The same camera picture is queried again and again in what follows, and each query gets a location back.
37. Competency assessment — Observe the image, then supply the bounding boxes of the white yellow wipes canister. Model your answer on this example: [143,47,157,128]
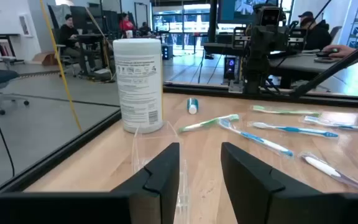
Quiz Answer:
[112,37,164,134]

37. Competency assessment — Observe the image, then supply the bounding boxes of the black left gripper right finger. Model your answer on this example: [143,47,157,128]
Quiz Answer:
[221,142,323,224]

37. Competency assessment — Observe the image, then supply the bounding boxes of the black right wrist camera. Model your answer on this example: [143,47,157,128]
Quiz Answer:
[259,3,287,28]

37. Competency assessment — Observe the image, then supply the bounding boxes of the green white toothbrush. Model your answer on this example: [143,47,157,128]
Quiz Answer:
[178,113,241,134]
[250,105,323,118]

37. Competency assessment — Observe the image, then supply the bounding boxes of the purple white toothbrush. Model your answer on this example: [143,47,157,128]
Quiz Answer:
[298,151,358,194]

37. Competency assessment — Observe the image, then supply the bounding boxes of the person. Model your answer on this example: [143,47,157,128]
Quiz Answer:
[119,12,136,32]
[296,11,334,50]
[57,14,98,75]
[138,21,152,35]

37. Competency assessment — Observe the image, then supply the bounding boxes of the yellow hanging cable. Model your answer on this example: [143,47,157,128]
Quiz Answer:
[39,0,83,133]

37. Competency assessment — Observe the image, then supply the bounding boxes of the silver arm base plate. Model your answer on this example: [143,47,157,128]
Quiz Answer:
[228,81,245,94]

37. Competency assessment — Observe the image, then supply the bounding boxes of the clear acrylic organizer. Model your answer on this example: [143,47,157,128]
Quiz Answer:
[131,121,190,224]

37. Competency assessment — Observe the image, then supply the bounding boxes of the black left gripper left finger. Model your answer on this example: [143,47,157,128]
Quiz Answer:
[110,142,180,224]

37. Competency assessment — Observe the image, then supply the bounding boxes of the black computer mouse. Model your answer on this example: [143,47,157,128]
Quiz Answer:
[316,49,334,58]

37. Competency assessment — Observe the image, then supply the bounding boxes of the black computer tower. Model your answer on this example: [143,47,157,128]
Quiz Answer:
[223,55,237,81]

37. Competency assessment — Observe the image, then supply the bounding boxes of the brown cardboard box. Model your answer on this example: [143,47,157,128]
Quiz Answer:
[32,51,58,66]

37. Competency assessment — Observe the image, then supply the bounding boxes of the blue white toothbrush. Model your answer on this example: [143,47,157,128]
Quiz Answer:
[300,114,358,133]
[218,118,295,159]
[247,120,340,139]

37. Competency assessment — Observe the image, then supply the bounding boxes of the black computer monitor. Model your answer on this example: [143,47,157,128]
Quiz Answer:
[69,5,90,32]

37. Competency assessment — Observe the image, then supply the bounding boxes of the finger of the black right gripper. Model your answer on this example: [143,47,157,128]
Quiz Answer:
[268,30,288,56]
[252,30,270,56]

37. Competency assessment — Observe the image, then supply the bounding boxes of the framed wall picture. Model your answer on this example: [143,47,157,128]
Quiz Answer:
[19,14,32,37]

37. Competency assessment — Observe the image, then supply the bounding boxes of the large wall display screen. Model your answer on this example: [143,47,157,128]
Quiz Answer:
[218,0,293,25]

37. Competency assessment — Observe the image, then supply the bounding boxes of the teal mouthwash bottle white cap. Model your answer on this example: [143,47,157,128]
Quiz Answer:
[186,97,200,115]

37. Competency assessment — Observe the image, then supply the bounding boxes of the grey office desk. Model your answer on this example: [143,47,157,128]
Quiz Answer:
[268,51,358,91]

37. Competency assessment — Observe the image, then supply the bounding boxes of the person's hand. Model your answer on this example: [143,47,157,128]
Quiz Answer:
[321,44,357,59]

